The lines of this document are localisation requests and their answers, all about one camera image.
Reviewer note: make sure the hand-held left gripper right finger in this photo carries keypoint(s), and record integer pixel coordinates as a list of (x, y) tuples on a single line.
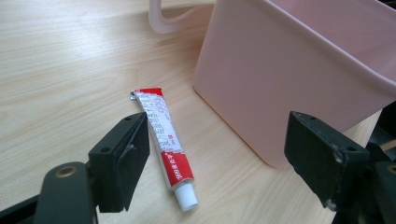
[(323, 161)]

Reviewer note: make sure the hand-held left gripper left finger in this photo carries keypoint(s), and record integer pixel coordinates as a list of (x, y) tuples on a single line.
[(120, 161)]

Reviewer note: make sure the red and white ointment tube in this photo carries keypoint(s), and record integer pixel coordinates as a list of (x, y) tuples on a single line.
[(165, 137)]

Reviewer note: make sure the pink plastic storage bin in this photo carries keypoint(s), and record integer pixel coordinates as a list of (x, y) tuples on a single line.
[(280, 74)]

